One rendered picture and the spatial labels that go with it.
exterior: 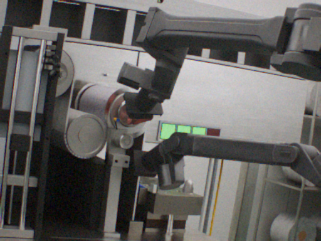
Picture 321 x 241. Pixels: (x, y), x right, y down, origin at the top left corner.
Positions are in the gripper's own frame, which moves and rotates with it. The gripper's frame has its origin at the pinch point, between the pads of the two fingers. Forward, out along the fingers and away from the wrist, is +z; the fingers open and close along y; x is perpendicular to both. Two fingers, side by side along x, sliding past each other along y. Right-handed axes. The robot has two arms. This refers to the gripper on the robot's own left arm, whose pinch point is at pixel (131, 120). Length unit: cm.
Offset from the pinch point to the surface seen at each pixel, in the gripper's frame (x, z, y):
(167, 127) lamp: 18.5, 32.1, 29.4
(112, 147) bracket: -5.4, 5.1, -4.8
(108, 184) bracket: -14.0, 10.8, -5.6
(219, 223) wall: 85, 279, 201
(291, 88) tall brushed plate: 32, 23, 83
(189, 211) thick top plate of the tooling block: -20.3, 16.6, 21.1
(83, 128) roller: 0.1, 4.9, -12.6
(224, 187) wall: 108, 261, 202
